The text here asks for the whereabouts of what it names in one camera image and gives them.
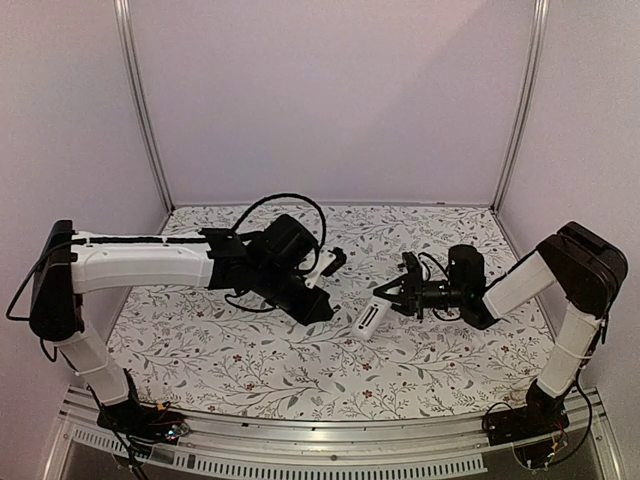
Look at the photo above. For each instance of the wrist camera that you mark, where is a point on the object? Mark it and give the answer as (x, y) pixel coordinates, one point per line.
(329, 261)
(415, 268)

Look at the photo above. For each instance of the right aluminium frame post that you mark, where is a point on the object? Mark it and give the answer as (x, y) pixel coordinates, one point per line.
(525, 99)

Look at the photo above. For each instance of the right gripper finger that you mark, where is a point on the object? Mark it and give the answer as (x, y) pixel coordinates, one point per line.
(403, 304)
(390, 289)

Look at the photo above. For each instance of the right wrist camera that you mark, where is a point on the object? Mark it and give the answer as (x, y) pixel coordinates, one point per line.
(415, 268)

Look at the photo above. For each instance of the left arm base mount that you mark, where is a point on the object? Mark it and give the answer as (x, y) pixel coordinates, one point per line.
(151, 425)

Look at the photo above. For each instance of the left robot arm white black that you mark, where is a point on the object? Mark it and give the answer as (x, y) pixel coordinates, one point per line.
(282, 264)

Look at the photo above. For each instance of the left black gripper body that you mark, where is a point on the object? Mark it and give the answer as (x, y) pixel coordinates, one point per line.
(279, 285)

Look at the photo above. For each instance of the aluminium frame post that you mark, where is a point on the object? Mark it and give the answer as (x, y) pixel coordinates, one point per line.
(134, 76)
(525, 99)

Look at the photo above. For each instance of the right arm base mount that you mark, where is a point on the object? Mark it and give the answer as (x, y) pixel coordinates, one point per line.
(542, 420)

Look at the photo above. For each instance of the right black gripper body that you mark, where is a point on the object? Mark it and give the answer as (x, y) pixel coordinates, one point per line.
(409, 288)

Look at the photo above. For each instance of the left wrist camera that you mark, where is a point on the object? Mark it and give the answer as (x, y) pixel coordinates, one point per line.
(329, 261)

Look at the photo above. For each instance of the front aluminium rail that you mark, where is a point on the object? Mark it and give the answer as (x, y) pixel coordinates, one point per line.
(457, 447)

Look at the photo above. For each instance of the white remote control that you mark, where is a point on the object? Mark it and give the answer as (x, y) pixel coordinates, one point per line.
(370, 318)

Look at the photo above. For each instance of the left aluminium frame post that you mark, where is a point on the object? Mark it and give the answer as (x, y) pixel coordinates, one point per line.
(134, 76)

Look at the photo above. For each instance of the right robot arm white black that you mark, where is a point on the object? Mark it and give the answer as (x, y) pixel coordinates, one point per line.
(588, 269)

